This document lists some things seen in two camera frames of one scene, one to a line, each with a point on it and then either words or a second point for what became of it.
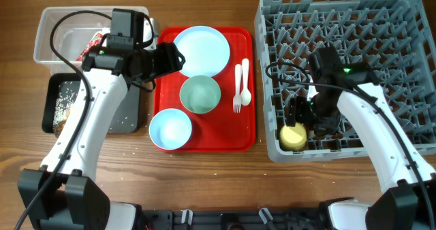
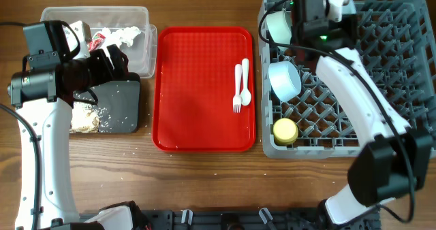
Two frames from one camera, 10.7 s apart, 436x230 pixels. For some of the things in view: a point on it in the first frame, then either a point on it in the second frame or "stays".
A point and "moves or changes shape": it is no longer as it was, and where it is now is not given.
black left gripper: [171, 62] -> [105, 71]
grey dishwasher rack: [387, 29] stays
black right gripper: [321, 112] -> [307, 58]
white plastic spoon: [245, 96] stays
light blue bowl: [170, 128] -> [285, 79]
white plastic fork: [237, 100] stays
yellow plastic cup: [293, 137] moves or changes shape
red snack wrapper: [96, 39] stays
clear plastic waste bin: [71, 37] -> [142, 56]
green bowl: [200, 94] -> [278, 27]
